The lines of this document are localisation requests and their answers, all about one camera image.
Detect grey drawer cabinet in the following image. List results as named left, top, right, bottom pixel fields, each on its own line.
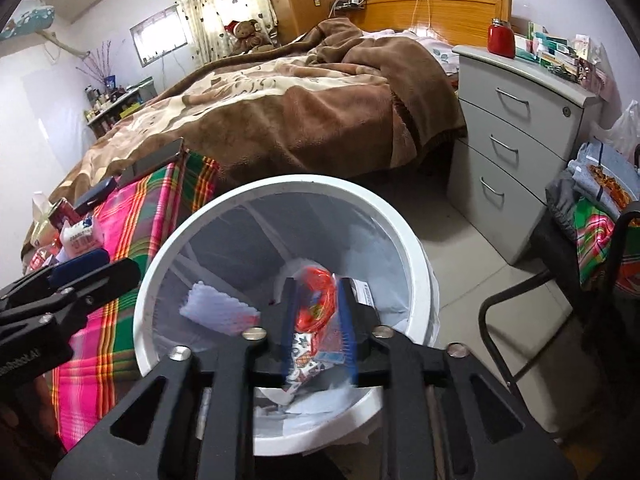
left=446, top=44, right=603, bottom=266

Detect dark glasses case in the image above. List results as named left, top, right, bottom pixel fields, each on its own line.
left=74, top=177, right=118, bottom=215

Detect brown teddy bear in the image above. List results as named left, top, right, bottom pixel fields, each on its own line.
left=224, top=19, right=273, bottom=53

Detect white round waste bin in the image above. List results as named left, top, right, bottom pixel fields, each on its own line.
left=134, top=174, right=441, bottom=456

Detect white floral bedsheet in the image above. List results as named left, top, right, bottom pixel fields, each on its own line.
left=365, top=30, right=461, bottom=78

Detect printed packet with orange ring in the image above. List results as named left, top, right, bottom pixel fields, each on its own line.
left=280, top=266, right=351, bottom=396

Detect covered wall air conditioner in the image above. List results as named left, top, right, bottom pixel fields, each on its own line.
left=0, top=4, right=55, bottom=41

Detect white charging cable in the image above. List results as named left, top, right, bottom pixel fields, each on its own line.
left=410, top=0, right=436, bottom=36

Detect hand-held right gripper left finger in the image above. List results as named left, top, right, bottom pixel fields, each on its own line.
left=50, top=276, right=301, bottom=480

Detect soft tissue pack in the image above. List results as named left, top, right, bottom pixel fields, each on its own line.
left=30, top=191, right=56, bottom=248

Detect white yogurt cup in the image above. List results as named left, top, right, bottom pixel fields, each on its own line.
left=59, top=216, right=105, bottom=261

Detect row of bottles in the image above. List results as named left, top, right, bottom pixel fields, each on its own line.
left=82, top=75, right=126, bottom=121

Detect grey shelf unit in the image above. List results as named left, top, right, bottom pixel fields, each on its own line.
left=85, top=77, right=156, bottom=136

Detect small window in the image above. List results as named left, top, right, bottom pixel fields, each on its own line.
left=129, top=4, right=191, bottom=66

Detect blue white patterned curtain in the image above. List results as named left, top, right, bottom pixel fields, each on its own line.
left=167, top=0, right=278, bottom=68

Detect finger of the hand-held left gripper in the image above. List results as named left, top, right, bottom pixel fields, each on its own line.
left=0, top=259, right=142, bottom=333
left=0, top=249, right=111, bottom=311

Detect black metal chair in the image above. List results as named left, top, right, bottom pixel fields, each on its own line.
left=477, top=200, right=640, bottom=441

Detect brown beige blanket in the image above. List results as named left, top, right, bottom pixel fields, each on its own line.
left=22, top=17, right=468, bottom=261

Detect white plastic bag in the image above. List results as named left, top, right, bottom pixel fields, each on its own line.
left=605, top=101, right=640, bottom=158

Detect dried branches in vase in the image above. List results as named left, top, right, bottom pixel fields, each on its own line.
left=75, top=40, right=113, bottom=86

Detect dark red drink can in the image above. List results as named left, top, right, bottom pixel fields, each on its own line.
left=47, top=197, right=81, bottom=233

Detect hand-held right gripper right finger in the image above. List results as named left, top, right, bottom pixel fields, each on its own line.
left=336, top=277, right=581, bottom=480

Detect wooden bed headboard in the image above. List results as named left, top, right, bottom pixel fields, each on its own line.
left=357, top=0, right=513, bottom=48

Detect white air conditioner pipe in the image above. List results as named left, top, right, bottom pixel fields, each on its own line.
left=37, top=30, right=93, bottom=61

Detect stack of small boxes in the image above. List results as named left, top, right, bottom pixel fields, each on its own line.
left=515, top=20, right=608, bottom=101

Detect black smartphone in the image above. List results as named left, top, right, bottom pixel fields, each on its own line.
left=120, top=137, right=186, bottom=186

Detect pink green plaid tablecloth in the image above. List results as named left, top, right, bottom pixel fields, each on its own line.
left=20, top=152, right=221, bottom=453

